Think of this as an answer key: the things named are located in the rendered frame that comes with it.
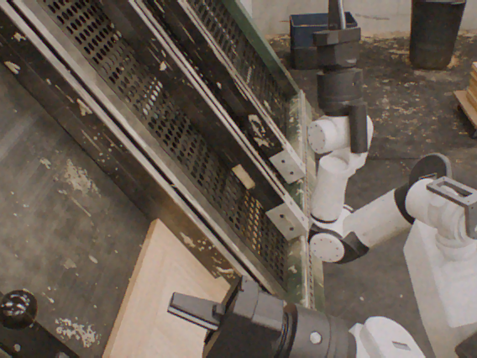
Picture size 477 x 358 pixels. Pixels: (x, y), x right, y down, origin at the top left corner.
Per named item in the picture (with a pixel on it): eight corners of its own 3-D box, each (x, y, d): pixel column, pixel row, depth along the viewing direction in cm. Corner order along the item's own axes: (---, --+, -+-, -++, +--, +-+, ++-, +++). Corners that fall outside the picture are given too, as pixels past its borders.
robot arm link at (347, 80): (374, 25, 101) (375, 86, 104) (330, 28, 107) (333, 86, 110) (342, 31, 92) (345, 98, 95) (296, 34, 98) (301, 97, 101)
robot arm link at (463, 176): (424, 198, 114) (480, 168, 105) (434, 234, 108) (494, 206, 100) (390, 181, 108) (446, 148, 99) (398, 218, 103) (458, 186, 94)
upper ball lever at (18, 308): (-19, 326, 57) (25, 341, 47) (-46, 305, 55) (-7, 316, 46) (6, 298, 59) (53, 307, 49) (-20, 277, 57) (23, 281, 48)
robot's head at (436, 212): (446, 212, 86) (432, 171, 82) (494, 237, 77) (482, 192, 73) (415, 234, 85) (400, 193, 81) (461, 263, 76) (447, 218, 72)
